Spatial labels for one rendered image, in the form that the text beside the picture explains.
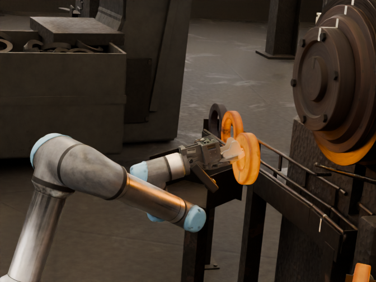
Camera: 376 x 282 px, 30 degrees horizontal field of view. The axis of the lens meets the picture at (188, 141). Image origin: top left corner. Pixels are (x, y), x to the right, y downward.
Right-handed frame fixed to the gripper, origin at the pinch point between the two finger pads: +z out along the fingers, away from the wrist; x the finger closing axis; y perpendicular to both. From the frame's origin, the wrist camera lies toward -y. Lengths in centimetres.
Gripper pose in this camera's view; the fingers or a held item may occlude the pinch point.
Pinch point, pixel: (245, 152)
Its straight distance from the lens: 213.3
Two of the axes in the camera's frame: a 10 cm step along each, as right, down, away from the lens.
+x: -2.7, -2.8, 9.2
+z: 9.4, -2.7, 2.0
